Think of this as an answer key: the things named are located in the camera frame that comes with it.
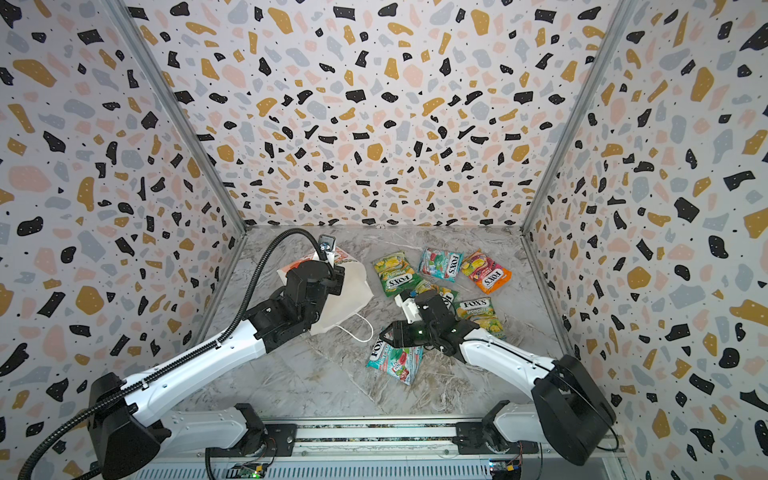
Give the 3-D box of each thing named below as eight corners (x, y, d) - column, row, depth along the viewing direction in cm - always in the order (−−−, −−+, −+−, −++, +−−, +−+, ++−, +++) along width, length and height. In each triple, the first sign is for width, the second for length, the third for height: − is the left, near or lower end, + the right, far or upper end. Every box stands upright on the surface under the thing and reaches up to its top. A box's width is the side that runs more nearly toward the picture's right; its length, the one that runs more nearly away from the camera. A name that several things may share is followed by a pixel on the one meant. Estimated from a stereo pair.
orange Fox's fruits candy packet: (492, 299, 104) (495, 292, 101) (455, 270, 112) (456, 263, 109) (511, 280, 109) (514, 274, 106) (474, 254, 117) (476, 247, 114)
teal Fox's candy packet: (416, 274, 109) (417, 268, 107) (422, 252, 116) (423, 246, 114) (459, 282, 107) (461, 277, 105) (462, 259, 114) (464, 253, 112)
